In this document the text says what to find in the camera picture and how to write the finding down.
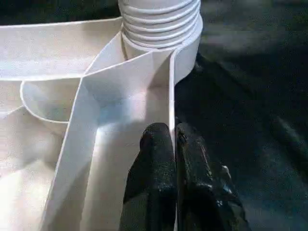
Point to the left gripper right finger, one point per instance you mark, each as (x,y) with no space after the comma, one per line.
(202,192)

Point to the white plastic table leg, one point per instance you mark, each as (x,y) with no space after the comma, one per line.
(158,21)

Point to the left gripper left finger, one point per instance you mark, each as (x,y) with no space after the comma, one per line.
(151,183)

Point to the white plastic stool seat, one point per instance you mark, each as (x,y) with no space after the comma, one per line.
(48,120)

